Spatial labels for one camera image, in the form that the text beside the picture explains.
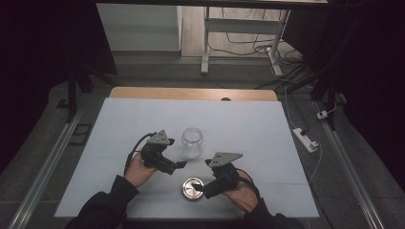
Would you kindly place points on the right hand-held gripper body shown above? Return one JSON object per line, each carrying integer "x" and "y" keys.
{"x": 224, "y": 176}

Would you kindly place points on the person's left hand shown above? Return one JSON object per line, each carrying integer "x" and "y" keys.
{"x": 137, "y": 173}

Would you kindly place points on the black curtain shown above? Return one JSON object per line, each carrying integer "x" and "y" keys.
{"x": 38, "y": 47}
{"x": 366, "y": 63}

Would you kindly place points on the aluminium floor rail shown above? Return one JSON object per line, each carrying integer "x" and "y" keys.
{"x": 350, "y": 165}
{"x": 47, "y": 168}

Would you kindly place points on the black metal stand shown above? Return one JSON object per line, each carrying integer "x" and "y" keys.
{"x": 72, "y": 92}

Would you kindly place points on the clear glass jar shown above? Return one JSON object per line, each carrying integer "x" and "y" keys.
{"x": 192, "y": 143}

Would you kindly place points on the white table cover sheet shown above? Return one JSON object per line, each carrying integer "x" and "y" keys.
{"x": 242, "y": 127}

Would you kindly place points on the white-framed desk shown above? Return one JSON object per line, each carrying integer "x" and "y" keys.
{"x": 242, "y": 26}

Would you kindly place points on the white power strip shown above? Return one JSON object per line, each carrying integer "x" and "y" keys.
{"x": 305, "y": 140}

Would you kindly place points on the wooden table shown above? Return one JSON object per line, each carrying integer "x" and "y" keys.
{"x": 191, "y": 93}

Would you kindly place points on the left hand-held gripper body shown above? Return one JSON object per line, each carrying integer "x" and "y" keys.
{"x": 154, "y": 156}

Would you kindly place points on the black floor plate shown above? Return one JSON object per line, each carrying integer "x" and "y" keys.
{"x": 80, "y": 134}

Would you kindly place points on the person's right hand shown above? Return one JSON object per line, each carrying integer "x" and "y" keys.
{"x": 243, "y": 195}

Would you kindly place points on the small white adapter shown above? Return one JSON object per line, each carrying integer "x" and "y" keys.
{"x": 322, "y": 114}

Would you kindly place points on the round metal lid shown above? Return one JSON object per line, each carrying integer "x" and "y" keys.
{"x": 191, "y": 192}

